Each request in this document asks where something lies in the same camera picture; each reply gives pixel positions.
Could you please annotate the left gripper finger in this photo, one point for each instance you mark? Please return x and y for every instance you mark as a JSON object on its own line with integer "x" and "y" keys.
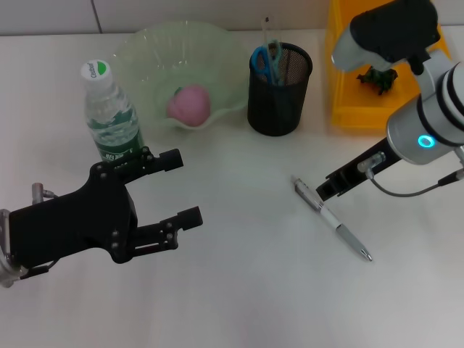
{"x": 190, "y": 215}
{"x": 170, "y": 159}

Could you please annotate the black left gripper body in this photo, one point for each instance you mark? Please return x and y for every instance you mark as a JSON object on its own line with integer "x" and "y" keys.
{"x": 74, "y": 223}

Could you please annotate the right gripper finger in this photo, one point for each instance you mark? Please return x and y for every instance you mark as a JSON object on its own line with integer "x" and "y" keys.
{"x": 331, "y": 188}

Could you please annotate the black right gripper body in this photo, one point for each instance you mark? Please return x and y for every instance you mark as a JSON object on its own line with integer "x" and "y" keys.
{"x": 373, "y": 159}

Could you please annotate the grey white ballpoint pen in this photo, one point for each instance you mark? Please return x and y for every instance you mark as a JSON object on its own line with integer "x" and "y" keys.
{"x": 333, "y": 219}

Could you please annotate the pink peach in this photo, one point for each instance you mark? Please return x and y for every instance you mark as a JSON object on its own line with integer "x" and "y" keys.
{"x": 190, "y": 105}

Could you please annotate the clear green label water bottle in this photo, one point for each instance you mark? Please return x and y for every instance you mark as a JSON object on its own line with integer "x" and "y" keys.
{"x": 112, "y": 119}

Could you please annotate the green plastic wrapper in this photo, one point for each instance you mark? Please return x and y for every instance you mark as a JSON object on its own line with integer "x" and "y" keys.
{"x": 378, "y": 79}

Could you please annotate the clear plastic ruler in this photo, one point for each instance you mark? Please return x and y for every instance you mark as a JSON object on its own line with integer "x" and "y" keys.
{"x": 269, "y": 34}

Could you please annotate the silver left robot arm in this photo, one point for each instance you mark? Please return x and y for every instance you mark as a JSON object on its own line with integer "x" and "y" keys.
{"x": 7, "y": 264}

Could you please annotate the black mesh pen holder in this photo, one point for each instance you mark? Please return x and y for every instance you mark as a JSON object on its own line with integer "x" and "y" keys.
{"x": 277, "y": 108}

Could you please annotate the green glass fruit bowl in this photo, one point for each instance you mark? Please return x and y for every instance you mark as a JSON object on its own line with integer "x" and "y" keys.
{"x": 203, "y": 61}

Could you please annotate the yellow plastic bin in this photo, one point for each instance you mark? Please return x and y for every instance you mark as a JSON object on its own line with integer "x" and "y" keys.
{"x": 357, "y": 105}

